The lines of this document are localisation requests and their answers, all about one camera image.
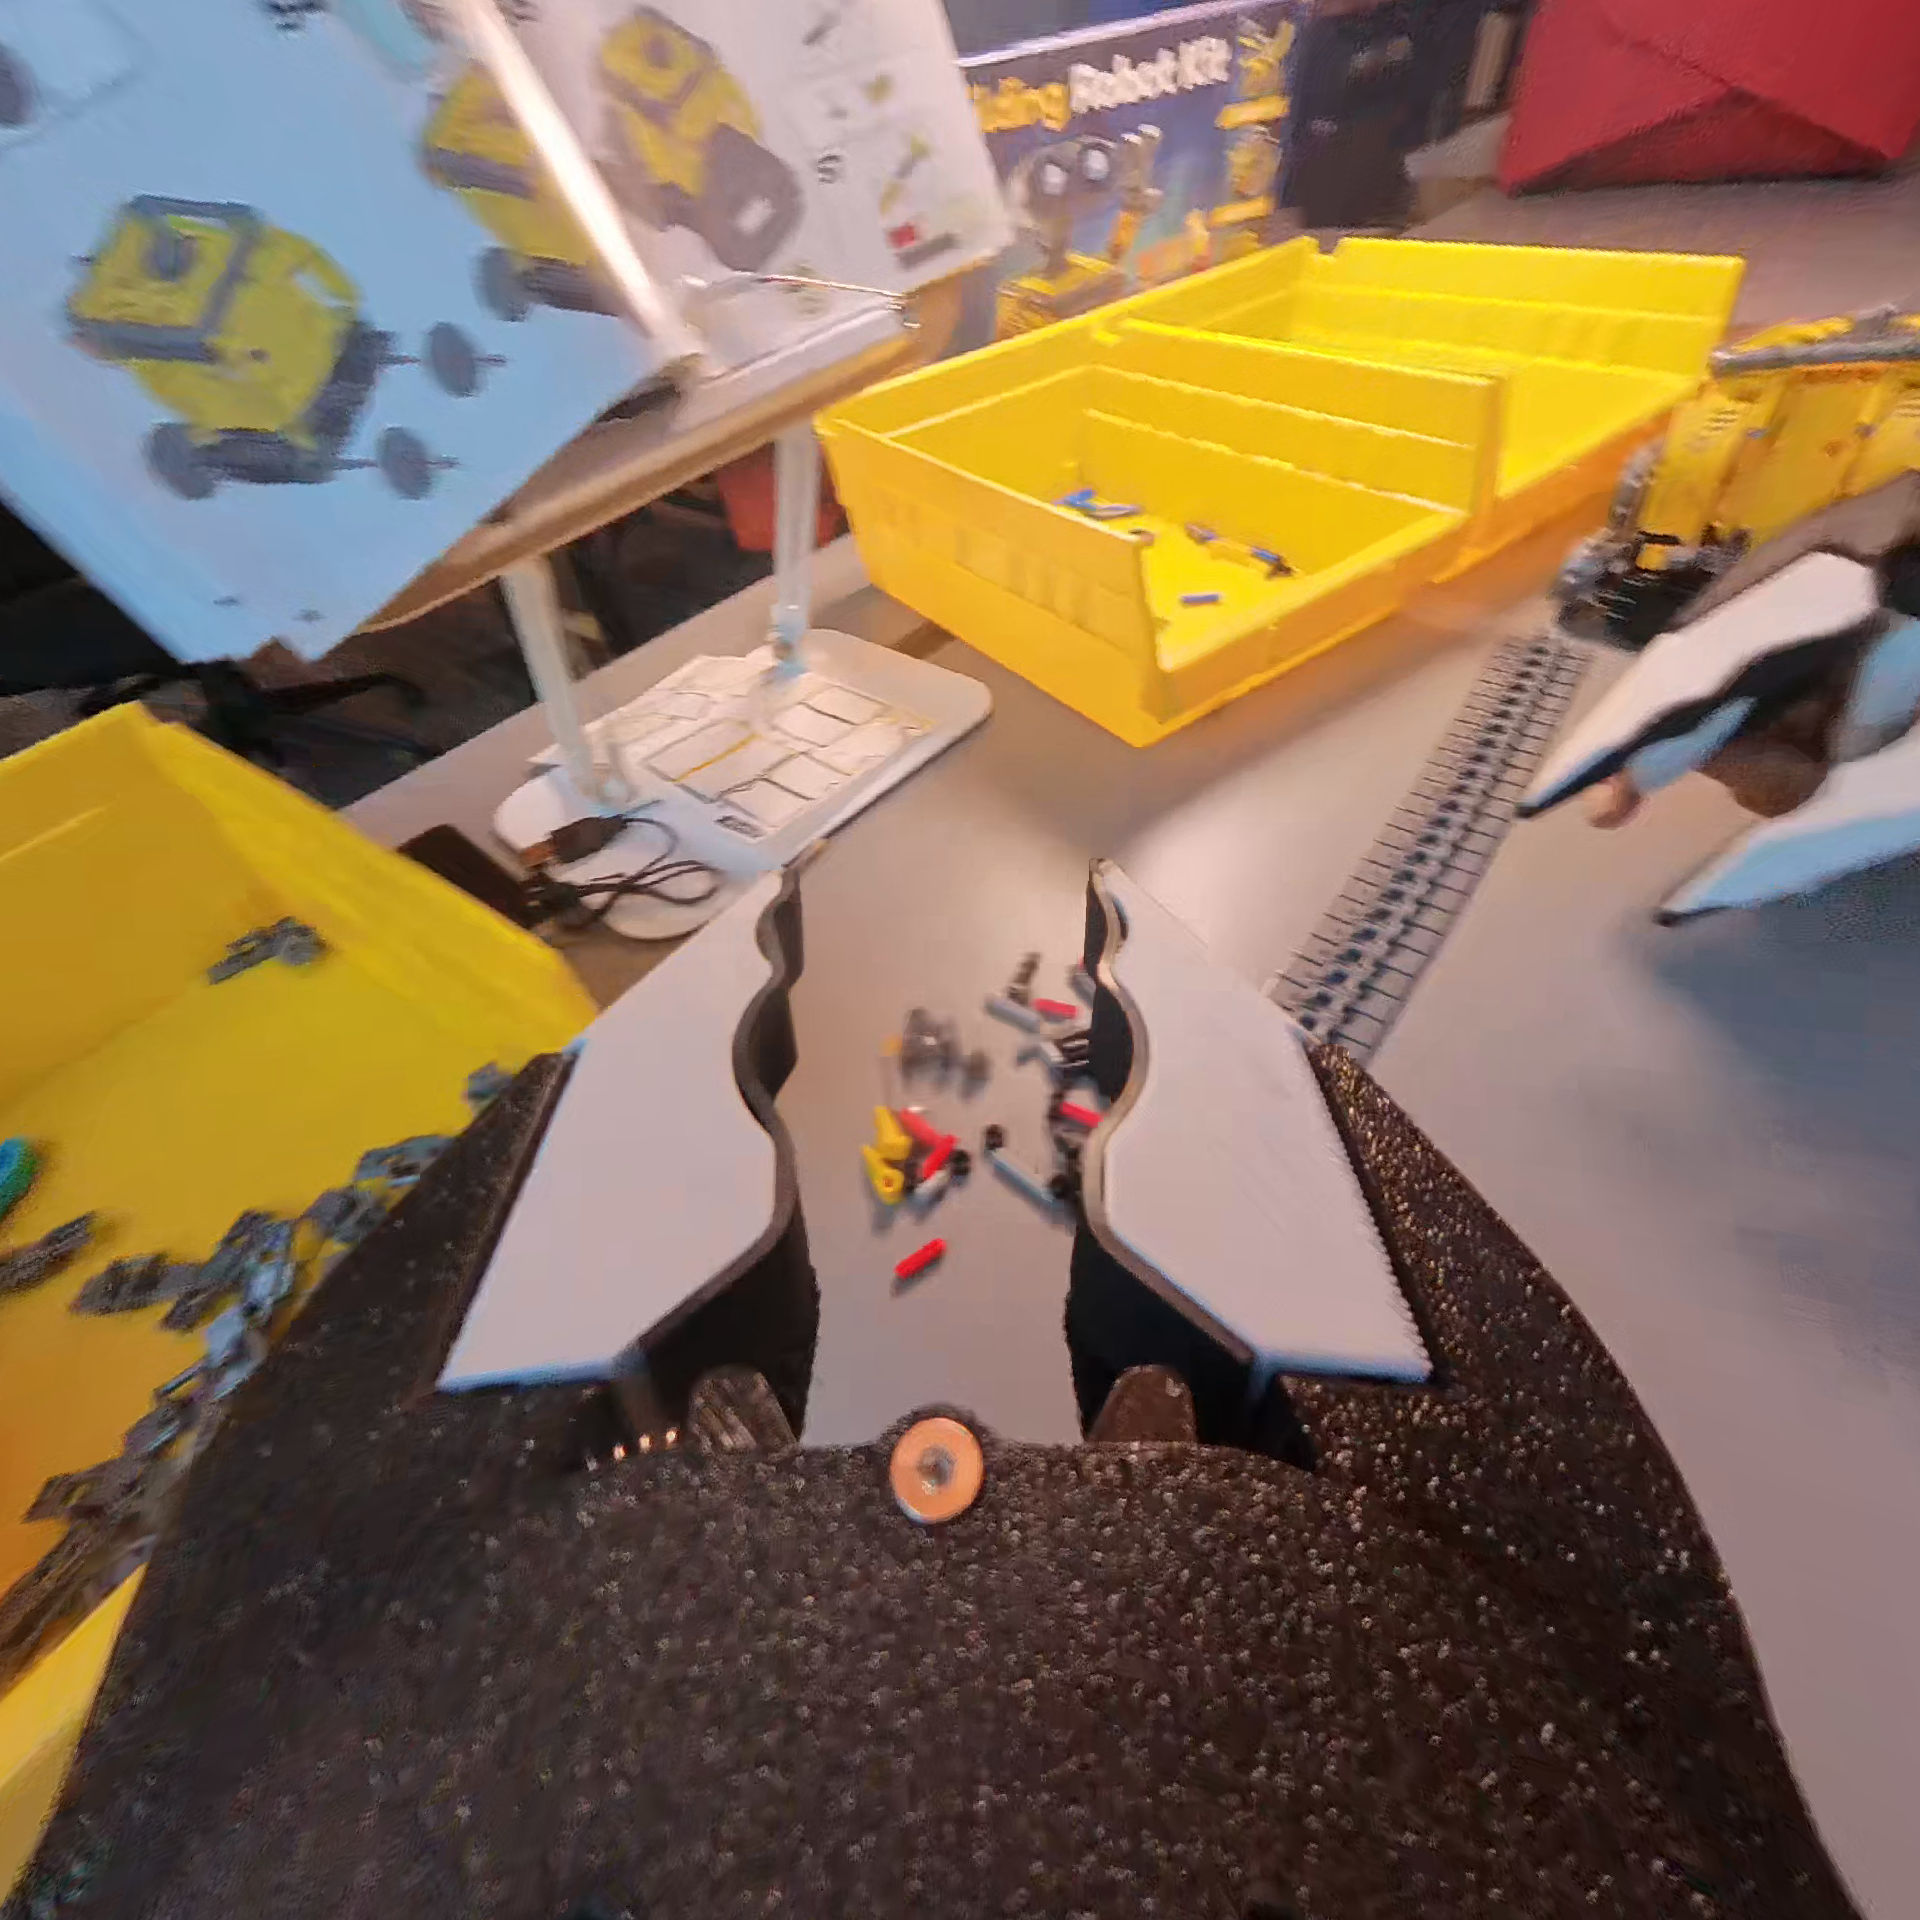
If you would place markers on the toy robot kit box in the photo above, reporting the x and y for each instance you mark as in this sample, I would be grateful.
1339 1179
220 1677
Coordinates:
1141 165

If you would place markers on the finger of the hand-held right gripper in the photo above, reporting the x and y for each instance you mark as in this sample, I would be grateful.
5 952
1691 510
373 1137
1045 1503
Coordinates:
1814 849
1694 676

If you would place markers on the teal brick separator tool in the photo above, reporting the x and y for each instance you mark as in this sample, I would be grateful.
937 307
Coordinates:
11 1179

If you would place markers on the small blue toy pieces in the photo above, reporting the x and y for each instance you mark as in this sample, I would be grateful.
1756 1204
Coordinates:
1102 509

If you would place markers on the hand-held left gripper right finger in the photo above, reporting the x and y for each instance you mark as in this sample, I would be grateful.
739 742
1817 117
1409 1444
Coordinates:
1243 1184

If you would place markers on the red fabric object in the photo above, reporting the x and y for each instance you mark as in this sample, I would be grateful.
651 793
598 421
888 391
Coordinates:
1694 91

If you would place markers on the toy instruction booklet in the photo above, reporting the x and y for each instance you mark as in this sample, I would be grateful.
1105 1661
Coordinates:
90 451

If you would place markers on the orange container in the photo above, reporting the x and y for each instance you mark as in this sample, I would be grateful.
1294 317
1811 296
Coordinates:
773 495

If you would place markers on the grey desk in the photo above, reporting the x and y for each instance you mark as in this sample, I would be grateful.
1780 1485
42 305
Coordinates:
1576 1201

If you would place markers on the yellow plastic bin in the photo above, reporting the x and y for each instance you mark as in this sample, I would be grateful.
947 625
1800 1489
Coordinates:
149 840

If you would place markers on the person's right hand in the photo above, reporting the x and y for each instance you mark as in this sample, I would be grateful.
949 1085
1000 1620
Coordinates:
1770 764

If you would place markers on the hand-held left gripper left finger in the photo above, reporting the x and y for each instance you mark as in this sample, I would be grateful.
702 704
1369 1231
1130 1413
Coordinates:
629 1172

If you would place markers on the sticker sheet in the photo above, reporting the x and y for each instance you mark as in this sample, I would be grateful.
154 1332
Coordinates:
749 757

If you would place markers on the pile of grey track links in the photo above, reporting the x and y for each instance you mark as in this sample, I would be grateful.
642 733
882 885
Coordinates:
225 1277

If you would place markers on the yellow toy robot vehicle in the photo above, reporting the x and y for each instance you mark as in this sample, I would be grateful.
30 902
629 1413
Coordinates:
1770 435

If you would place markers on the pile of small toy pins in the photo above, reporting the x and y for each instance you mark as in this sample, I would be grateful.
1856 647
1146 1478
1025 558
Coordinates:
901 1142

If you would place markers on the yellow divided parts bin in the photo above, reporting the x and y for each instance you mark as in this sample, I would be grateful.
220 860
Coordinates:
1020 600

